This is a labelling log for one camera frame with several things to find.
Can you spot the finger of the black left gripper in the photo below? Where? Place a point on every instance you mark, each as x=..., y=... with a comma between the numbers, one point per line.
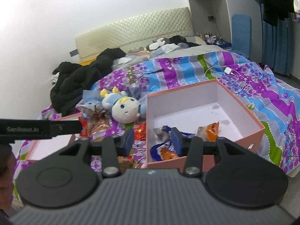
x=63, y=127

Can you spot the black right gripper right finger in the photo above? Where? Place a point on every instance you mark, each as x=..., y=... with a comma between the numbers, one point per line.
x=192, y=148

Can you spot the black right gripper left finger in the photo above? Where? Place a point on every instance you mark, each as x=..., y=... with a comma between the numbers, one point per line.
x=112, y=148

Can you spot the orange clear bun snack packet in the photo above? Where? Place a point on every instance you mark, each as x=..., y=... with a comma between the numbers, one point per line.
x=208, y=133

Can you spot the blue white snack packet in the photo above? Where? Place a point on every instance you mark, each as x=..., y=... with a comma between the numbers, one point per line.
x=164, y=150

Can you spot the person's left hand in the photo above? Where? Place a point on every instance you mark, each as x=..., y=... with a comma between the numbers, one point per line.
x=8, y=163

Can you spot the red white snack packet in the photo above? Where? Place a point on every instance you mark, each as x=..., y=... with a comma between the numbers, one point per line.
x=85, y=126

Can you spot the pink box lid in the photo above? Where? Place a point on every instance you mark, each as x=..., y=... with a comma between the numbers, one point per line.
x=43, y=148

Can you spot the pink cardboard box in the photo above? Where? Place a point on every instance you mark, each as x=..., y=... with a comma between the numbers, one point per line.
x=192, y=106

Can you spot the clear brown snack packet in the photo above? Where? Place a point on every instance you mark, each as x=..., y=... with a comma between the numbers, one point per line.
x=98, y=120

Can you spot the purple floral bed quilt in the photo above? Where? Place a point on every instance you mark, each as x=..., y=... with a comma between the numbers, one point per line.
x=274, y=102

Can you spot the black clothing pile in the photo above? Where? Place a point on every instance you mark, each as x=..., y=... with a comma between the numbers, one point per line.
x=73, y=79

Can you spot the shiny red snack packet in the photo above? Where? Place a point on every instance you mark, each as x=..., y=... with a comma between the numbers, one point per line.
x=140, y=131

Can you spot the blue white plush toy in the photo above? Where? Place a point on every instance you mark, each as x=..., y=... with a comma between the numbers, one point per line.
x=123, y=108

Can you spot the black white plush toy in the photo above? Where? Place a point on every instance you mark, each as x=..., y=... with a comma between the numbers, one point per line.
x=156, y=44

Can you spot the cream quilted headboard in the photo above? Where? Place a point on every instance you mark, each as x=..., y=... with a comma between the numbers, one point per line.
x=135, y=32

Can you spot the blue curtain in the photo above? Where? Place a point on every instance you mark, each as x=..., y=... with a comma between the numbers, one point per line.
x=278, y=45

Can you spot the grey wardrobe cabinet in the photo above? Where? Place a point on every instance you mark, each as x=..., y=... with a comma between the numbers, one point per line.
x=215, y=16

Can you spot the white charger with cable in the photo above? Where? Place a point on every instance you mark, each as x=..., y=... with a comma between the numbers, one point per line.
x=230, y=72

